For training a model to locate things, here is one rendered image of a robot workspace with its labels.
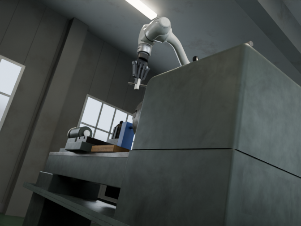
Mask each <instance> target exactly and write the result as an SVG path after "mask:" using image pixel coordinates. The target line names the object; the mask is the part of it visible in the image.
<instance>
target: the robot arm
mask: <svg viewBox="0 0 301 226"><path fill-rule="evenodd" d="M156 41H158V42H162V43H164V42H166V43H169V44H170V45H172V47H173V48H174V51H175V53H176V56H177V58H178V61H179V63H180V65H181V66H183V65H186V64H188V63H190V62H189V60H188V59H187V56H186V54H185V52H184V49H183V47H182V45H181V43H180V41H179V40H178V38H177V37H176V36H175V35H174V34H173V33H172V29H171V23H170V20H169V19H168V18H166V17H158V18H156V19H155V20H153V21H152V22H151V23H150V24H145V25H144V26H143V27H142V29H141V31H140V34H139V38H138V49H137V59H136V61H133V62H132V64H133V77H135V78H134V79H135V82H134V83H135V87H134V90H138V89H139V85H140V84H141V81H142V80H144V79H145V77H146V75H147V73H148V71H149V70H150V68H148V65H147V63H148V59H149V57H150V55H151V50H152V47H153V46H154V44H155V42H156ZM145 68H146V69H145ZM144 69H145V71H144ZM143 72H144V73H143Z"/></svg>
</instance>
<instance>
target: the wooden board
mask: <svg viewBox="0 0 301 226"><path fill-rule="evenodd" d="M129 151H130V150H129V149H126V148H123V147H120V146H117V145H98V146H92V149H91V152H129Z"/></svg>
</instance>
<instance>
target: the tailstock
mask: <svg viewBox="0 0 301 226"><path fill-rule="evenodd" d="M92 135H93V133H92V130H91V128H89V127H87V126H82V127H78V128H76V127H75V128H72V129H70V130H69V131H68V140H67V143H68V142H76V141H77V138H78V137H83V136H89V137H92ZM59 152H70V151H67V150H65V148H60V151H59Z"/></svg>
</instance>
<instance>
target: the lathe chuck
mask: <svg viewBox="0 0 301 226"><path fill-rule="evenodd" d="M142 103H143V101H142V102H141V103H140V104H139V105H138V106H137V107H136V109H135V112H136V111H137V113H136V117H135V118H134V117H133V121H132V125H133V132H134V135H135V133H136V129H137V125H138V120H139V116H140V112H141V108H142Z"/></svg>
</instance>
